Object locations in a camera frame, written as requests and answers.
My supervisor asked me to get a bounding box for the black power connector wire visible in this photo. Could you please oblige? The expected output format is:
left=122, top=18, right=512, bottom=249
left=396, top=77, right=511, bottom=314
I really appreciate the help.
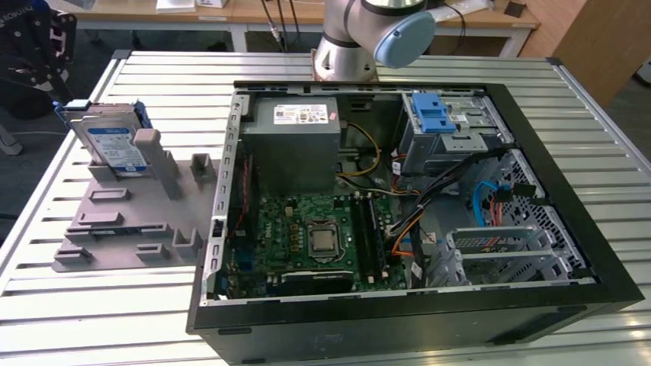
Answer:
left=511, top=182, right=551, bottom=203

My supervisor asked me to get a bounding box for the hard disk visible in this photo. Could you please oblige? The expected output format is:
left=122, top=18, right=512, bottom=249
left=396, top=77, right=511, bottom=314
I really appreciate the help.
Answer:
left=53, top=98, right=153, bottom=178

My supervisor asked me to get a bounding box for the black RAM stick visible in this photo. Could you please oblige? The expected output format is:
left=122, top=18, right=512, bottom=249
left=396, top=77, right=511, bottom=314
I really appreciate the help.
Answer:
left=352, top=193, right=371, bottom=284

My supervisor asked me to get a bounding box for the red wire black connector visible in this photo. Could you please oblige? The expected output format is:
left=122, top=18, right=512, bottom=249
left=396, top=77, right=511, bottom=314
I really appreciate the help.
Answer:
left=488, top=185, right=513, bottom=232

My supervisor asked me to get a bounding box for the green motherboard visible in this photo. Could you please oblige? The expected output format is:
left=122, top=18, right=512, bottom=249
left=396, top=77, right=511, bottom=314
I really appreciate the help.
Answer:
left=216, top=193, right=408, bottom=298

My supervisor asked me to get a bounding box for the grey parts rack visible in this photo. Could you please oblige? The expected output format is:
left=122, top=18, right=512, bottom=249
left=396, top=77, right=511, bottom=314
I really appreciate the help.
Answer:
left=53, top=128, right=225, bottom=274

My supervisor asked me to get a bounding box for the wooden cabinet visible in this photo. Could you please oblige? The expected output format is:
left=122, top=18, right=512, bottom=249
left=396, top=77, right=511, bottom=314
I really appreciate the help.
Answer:
left=517, top=0, right=651, bottom=108

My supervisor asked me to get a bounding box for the grey power supply unit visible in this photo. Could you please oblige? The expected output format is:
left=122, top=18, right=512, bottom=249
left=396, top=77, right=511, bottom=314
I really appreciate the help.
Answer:
left=238, top=97, right=340, bottom=195

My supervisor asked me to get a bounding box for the black cable bundle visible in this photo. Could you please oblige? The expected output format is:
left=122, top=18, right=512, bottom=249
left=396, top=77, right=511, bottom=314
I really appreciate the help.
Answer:
left=388, top=148, right=512, bottom=291

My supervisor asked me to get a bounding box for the metal socket cover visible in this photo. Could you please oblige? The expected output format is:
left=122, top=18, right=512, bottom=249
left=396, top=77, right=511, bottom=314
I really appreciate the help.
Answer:
left=304, top=220, right=348, bottom=265

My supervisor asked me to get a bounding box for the wooden desk white frame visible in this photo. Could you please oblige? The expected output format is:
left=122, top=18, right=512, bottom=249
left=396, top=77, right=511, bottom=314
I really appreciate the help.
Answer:
left=0, top=0, right=541, bottom=58

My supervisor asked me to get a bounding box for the metal disk bay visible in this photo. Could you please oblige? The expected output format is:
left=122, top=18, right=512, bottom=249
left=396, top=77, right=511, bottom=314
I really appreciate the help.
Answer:
left=429, top=226, right=581, bottom=289

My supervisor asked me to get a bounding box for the black PC case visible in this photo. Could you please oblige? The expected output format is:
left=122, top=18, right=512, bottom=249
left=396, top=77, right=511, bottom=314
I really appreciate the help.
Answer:
left=185, top=79, right=647, bottom=363

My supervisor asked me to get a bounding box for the metal optical drive cage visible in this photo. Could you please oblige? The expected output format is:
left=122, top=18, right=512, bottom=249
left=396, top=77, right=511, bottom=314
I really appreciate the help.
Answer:
left=399, top=91, right=515, bottom=176

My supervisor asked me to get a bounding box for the large white box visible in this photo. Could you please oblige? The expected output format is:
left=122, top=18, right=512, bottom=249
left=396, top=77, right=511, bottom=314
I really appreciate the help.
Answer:
left=154, top=0, right=197, bottom=14

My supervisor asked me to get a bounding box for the blue data wire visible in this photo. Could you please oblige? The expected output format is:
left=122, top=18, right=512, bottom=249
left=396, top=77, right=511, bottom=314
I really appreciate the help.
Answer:
left=472, top=181, right=504, bottom=234

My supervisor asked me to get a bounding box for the black graphics card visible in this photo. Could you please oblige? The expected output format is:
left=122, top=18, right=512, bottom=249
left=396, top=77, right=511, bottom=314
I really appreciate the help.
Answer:
left=277, top=270, right=355, bottom=295

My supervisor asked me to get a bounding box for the yellow wire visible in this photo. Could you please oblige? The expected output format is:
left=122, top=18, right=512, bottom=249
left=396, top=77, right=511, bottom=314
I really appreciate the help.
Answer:
left=337, top=121, right=383, bottom=178

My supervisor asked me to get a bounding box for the multicolour power wire bundle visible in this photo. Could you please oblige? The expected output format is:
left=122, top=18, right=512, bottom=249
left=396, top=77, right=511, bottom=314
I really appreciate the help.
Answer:
left=349, top=177, right=423, bottom=197

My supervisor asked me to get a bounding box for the orange flat wire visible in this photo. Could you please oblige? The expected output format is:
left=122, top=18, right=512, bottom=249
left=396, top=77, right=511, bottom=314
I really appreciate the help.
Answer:
left=391, top=216, right=425, bottom=257

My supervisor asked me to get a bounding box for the grey metal leg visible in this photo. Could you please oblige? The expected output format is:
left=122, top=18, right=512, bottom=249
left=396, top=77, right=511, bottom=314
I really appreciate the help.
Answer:
left=0, top=121, right=24, bottom=156

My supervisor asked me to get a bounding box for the silver CPU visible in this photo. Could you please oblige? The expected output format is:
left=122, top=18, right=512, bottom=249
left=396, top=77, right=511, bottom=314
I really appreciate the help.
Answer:
left=309, top=230, right=340, bottom=257

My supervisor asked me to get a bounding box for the blue drive latch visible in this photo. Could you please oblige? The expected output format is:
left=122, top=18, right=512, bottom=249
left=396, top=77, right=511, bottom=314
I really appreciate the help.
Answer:
left=412, top=92, right=456, bottom=135

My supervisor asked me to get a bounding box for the red black twisted wire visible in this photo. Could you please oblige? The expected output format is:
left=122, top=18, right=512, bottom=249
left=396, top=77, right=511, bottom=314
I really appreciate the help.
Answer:
left=241, top=154, right=254, bottom=215

